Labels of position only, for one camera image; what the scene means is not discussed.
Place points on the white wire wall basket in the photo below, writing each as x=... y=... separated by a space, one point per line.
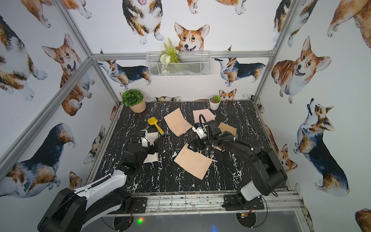
x=186 y=64

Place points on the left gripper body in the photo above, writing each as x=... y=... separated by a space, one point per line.
x=142 y=145

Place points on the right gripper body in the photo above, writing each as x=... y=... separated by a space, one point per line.
x=203 y=142

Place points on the fern and white flower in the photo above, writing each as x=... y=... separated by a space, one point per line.
x=169 y=59

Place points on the pink envelope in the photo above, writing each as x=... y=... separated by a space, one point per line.
x=208 y=115

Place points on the small plant in white pot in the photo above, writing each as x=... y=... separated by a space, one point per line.
x=214 y=102

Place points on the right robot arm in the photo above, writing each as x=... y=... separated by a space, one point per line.
x=264 y=167

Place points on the white envelope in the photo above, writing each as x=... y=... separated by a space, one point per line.
x=151 y=141

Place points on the pink lined letter paper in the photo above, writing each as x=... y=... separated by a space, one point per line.
x=177 y=123

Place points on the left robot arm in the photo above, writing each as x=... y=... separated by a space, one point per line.
x=73 y=210

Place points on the brown kraft envelope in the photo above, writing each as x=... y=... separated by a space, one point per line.
x=227 y=129

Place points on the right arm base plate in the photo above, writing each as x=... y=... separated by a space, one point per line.
x=236 y=202

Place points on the cream letter paper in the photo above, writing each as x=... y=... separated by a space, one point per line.
x=194 y=163

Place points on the green plant in terracotta pot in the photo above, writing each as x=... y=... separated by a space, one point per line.
x=134 y=99

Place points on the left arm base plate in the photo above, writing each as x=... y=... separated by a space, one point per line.
x=136 y=205

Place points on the yellow toy shovel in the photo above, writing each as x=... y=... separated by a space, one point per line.
x=154 y=121

